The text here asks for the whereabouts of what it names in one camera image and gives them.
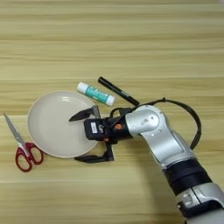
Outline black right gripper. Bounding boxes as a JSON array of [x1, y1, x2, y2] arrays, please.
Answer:
[[68, 105, 134, 165]]

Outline beige round plate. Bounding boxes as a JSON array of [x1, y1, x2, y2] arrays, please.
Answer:
[[26, 90, 102, 158]]

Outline white green glue stick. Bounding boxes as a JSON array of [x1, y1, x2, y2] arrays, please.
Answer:
[[76, 81, 116, 107]]

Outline black marker pen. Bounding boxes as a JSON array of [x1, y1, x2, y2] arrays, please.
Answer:
[[97, 76, 141, 107]]

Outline small black box white label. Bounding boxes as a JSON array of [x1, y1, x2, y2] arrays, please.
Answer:
[[83, 117, 108, 142]]

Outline red handled scissors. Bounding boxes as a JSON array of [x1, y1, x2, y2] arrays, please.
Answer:
[[3, 112, 45, 173]]

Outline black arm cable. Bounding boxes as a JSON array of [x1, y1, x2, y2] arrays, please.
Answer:
[[132, 97, 203, 151]]

